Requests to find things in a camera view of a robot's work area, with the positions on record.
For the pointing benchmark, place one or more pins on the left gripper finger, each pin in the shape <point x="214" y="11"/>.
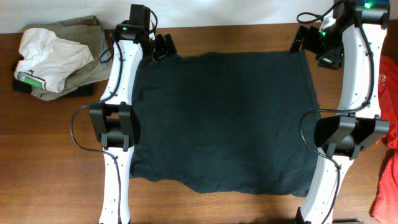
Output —
<point x="169" y="45"/>
<point x="160" y="49"/>

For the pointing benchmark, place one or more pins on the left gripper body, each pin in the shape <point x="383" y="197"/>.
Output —
<point x="147" y="48"/>

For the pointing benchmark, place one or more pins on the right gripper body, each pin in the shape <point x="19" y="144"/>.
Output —
<point x="329" y="43"/>

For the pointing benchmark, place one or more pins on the dark green t-shirt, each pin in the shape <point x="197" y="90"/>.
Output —
<point x="227" y="122"/>

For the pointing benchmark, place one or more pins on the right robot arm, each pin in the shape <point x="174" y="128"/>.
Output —
<point x="350" y="36"/>

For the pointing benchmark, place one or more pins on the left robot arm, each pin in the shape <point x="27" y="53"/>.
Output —
<point x="115" y="123"/>

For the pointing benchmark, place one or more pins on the khaki folded garment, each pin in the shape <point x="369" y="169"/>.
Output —
<point x="88" y="31"/>

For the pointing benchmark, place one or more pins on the white folded shirt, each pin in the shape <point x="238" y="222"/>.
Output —
<point x="49" y="60"/>

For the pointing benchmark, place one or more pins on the black folded garment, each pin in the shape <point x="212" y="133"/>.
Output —
<point x="78" y="84"/>

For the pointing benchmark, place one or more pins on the red t-shirt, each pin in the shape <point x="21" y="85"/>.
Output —
<point x="385" y="207"/>

